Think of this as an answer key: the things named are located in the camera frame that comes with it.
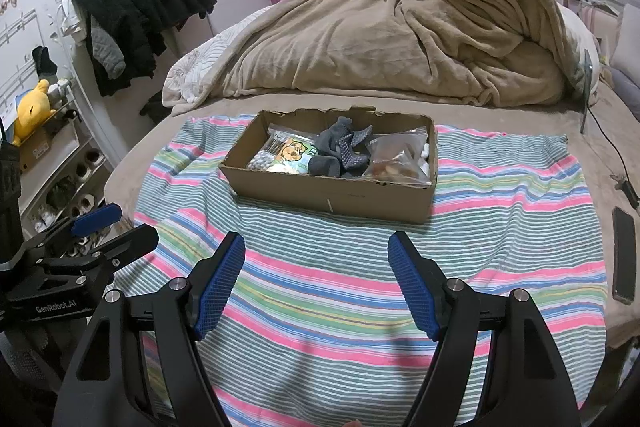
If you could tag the black phone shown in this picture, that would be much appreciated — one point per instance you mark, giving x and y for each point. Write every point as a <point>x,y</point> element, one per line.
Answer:
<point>624,257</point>

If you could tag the white headboard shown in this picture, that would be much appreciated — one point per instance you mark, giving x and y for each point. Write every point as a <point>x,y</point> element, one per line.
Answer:
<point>597,2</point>

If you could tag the white plastic bottle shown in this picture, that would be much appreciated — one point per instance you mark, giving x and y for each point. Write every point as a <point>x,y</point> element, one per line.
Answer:
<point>425,157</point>

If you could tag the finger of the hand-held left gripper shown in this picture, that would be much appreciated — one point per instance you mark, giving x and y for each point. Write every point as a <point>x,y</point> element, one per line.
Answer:
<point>95,217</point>
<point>130,242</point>

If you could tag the tan fleece blanket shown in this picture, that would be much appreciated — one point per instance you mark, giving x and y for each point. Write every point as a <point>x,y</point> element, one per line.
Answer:
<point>375,42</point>

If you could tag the yellow plush toy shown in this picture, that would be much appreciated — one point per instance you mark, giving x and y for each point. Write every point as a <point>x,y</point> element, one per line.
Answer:
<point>32,109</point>

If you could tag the dotted grey sock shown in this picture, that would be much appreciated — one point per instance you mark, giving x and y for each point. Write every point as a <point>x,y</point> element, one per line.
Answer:
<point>355,152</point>

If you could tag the striped cloth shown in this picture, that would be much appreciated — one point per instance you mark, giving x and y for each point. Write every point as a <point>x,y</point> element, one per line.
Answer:
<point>325,267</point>

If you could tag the grey pillow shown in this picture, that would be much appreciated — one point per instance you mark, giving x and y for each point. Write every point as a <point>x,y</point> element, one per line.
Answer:
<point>627,92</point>

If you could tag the white floral duvet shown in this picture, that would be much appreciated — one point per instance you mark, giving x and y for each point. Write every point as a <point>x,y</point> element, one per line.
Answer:
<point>200,72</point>

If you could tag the plain grey sock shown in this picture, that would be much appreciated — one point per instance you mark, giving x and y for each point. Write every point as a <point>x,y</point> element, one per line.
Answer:
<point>332,137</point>
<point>325,167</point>

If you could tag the small cardboard box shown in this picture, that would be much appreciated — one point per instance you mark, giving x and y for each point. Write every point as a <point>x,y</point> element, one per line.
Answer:
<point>35,147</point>

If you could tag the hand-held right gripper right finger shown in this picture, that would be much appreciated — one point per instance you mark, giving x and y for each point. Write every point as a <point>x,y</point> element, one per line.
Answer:
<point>412,282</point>

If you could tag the clear bag of white beads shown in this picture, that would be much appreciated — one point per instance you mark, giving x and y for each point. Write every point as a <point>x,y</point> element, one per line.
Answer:
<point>260,162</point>

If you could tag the brown bed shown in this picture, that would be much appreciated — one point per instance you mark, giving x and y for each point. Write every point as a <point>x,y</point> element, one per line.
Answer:
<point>575,157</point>

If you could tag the dark cloth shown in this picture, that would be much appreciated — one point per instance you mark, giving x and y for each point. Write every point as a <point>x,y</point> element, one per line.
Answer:
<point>157,107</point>

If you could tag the cartoon print bag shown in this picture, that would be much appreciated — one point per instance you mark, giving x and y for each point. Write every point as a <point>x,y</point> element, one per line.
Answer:
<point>295,157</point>

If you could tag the brown cardboard box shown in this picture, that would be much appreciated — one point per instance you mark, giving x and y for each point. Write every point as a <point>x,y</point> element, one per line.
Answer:
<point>325,202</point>

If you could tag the black hanging sock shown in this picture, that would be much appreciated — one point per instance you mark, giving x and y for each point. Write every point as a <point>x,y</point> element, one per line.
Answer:
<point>44,59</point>

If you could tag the black hanging clothes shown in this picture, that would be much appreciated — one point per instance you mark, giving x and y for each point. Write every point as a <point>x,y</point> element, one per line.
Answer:
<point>135,2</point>

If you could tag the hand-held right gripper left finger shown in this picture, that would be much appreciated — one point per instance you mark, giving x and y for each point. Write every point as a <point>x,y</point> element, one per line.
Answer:
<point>220,287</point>

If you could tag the grey quilted garment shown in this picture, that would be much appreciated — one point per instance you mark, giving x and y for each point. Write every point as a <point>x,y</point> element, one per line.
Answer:
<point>107,52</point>

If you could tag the white slippers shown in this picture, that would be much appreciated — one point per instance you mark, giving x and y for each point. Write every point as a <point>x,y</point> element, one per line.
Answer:
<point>90,162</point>

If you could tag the clear bag of brown snacks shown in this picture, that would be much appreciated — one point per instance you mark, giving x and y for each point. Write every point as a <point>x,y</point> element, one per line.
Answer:
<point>395,159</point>

